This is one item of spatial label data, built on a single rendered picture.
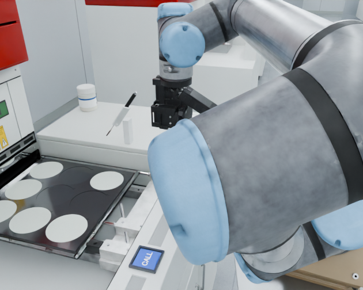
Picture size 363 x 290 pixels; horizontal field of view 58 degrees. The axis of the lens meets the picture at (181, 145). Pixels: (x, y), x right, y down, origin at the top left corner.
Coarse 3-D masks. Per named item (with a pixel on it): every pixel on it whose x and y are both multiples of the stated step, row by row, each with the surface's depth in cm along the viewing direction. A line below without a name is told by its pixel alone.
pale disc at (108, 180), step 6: (102, 174) 103; (108, 174) 103; (114, 174) 103; (120, 174) 103; (90, 180) 100; (96, 180) 100; (102, 180) 100; (108, 180) 100; (114, 180) 100; (120, 180) 100; (96, 186) 97; (102, 186) 97; (108, 186) 97; (114, 186) 97
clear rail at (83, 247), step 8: (136, 176) 102; (128, 184) 98; (120, 192) 95; (120, 200) 93; (112, 208) 88; (104, 216) 85; (96, 232) 81; (88, 240) 78; (80, 248) 76; (80, 256) 74
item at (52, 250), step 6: (0, 240) 79; (6, 240) 78; (12, 240) 78; (18, 240) 78; (24, 246) 77; (30, 246) 76; (36, 246) 76; (42, 246) 76; (48, 252) 75; (54, 252) 75; (60, 252) 75; (66, 252) 74; (72, 252) 74; (72, 258) 74; (78, 258) 74
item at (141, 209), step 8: (152, 184) 102; (144, 192) 98; (152, 192) 98; (144, 200) 95; (152, 200) 95; (136, 208) 91; (144, 208) 91; (128, 216) 89; (136, 216) 89; (144, 216) 89; (112, 240) 81; (120, 240) 81; (104, 264) 75; (112, 264) 75
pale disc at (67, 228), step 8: (64, 216) 86; (72, 216) 86; (80, 216) 86; (56, 224) 83; (64, 224) 83; (72, 224) 83; (80, 224) 83; (48, 232) 80; (56, 232) 80; (64, 232) 80; (72, 232) 80; (80, 232) 80; (56, 240) 78; (64, 240) 78
